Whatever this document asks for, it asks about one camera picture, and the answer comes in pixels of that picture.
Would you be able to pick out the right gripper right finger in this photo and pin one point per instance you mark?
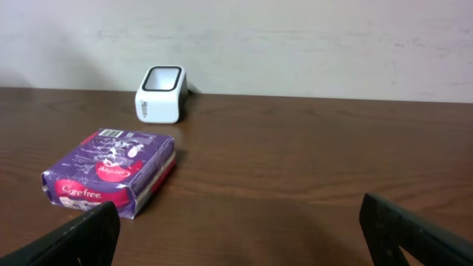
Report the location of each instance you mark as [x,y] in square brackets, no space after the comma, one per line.
[389,230]

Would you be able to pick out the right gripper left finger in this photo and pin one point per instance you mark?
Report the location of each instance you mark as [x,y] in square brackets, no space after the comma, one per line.
[89,239]

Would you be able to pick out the purple Carefree pad pack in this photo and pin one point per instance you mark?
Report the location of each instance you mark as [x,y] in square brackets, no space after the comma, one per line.
[112,165]

